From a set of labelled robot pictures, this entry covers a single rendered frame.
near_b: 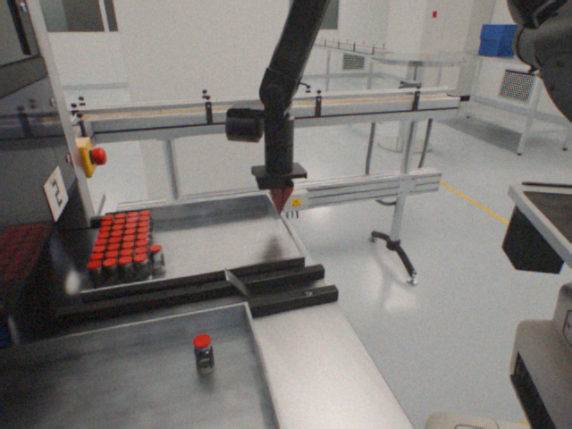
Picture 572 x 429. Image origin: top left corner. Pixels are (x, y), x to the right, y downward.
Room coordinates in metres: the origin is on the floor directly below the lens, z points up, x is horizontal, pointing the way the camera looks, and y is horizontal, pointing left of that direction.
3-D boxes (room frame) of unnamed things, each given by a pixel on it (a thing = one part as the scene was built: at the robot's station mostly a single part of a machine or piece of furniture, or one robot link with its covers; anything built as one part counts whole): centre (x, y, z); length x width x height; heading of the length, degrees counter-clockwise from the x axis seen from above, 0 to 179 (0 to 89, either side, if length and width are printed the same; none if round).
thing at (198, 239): (0.58, 0.16, 0.90); 0.34 x 0.26 x 0.04; 106
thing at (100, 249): (0.54, 0.31, 0.90); 0.18 x 0.02 x 0.05; 16
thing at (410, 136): (1.80, -0.63, 0.46); 0.09 x 0.09 x 0.77; 16
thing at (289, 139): (0.70, 0.01, 1.07); 0.07 x 0.06 x 0.07; 78
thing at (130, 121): (1.60, 0.09, 0.92); 1.90 x 0.16 x 0.16; 106
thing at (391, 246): (1.80, -0.63, 0.07); 0.50 x 0.08 x 0.14; 16
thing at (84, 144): (0.76, 0.45, 0.99); 0.08 x 0.07 x 0.07; 106
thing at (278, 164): (0.70, 0.01, 1.01); 0.10 x 0.07 x 0.07; 106
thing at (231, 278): (0.45, 0.02, 0.91); 0.14 x 0.03 x 0.06; 106
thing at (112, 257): (0.55, 0.29, 0.90); 0.18 x 0.02 x 0.05; 16
